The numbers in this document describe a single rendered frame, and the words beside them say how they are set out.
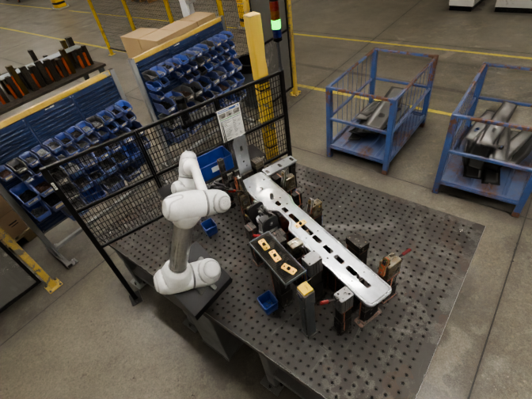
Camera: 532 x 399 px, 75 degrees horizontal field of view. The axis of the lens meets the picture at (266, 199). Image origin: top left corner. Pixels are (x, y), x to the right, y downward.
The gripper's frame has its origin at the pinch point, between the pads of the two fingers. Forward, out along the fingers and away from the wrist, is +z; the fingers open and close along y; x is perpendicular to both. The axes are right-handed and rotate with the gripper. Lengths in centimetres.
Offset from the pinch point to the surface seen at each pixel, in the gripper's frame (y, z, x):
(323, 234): 5, 35, -64
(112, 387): -171, -53, -11
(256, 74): 74, 35, 60
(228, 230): -40.5, 19.3, 8.0
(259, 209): 5.1, 3.6, -32.5
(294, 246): -1, 11, -65
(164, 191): -29, -23, 47
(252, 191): -1.2, 24.7, 3.2
